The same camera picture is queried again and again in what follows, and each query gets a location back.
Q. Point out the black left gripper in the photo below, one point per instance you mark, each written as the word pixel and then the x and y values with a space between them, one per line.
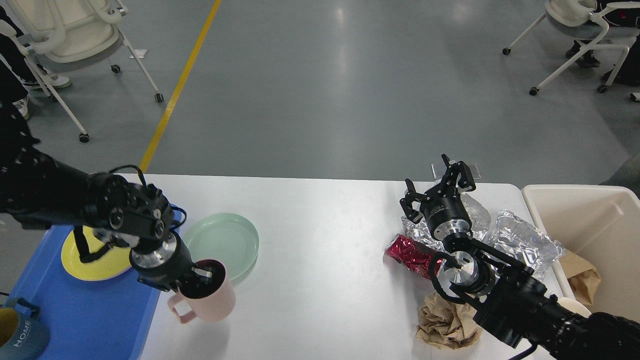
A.
pixel 170 267

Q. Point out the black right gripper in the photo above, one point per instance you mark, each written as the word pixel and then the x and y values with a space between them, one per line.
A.
pixel 441 206

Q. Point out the pink mug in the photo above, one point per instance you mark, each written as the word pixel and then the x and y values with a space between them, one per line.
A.
pixel 210 304

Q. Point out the light green plate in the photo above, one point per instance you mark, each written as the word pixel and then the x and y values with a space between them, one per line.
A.
pixel 229 238

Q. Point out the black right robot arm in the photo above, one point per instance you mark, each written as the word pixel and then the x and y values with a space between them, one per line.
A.
pixel 510 303

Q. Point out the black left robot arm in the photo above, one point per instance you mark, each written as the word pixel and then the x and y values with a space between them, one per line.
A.
pixel 39 192

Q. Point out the crumpled aluminium foil sheet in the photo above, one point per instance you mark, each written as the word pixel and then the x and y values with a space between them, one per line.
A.
pixel 480 218

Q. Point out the crushed red can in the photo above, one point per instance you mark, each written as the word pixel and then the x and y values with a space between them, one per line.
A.
pixel 413 255

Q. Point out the aluminium foil tray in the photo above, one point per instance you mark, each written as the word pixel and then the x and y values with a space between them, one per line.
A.
pixel 521 240

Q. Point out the yellow plate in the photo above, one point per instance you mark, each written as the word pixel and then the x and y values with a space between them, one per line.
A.
pixel 113 263

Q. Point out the blue plastic tray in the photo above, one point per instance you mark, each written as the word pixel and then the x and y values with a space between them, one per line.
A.
pixel 87 320

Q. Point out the crumpled brown paper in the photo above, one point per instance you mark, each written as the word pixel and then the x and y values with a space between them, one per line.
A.
pixel 447 325

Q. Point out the beige waste bin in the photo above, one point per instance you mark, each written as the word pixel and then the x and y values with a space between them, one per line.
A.
pixel 601 224

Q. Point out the brown paper in bin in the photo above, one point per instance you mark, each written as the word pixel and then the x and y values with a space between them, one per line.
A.
pixel 582 277

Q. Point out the white paper cup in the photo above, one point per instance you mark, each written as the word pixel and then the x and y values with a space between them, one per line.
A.
pixel 574 306

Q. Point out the blue HOME mug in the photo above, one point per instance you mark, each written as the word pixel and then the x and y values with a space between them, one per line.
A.
pixel 22 335

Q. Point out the person in blue jeans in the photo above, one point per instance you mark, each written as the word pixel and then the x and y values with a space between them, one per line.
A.
pixel 627 175

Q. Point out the white chair right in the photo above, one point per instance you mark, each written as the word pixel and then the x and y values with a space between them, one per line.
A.
pixel 582 21

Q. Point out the white chair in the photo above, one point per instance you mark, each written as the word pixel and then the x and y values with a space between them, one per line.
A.
pixel 66 35
pixel 582 21

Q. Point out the person in grey sweater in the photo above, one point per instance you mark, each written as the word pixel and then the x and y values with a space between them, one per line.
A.
pixel 15 76

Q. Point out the white chair left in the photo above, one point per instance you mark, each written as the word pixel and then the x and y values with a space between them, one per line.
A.
pixel 66 35

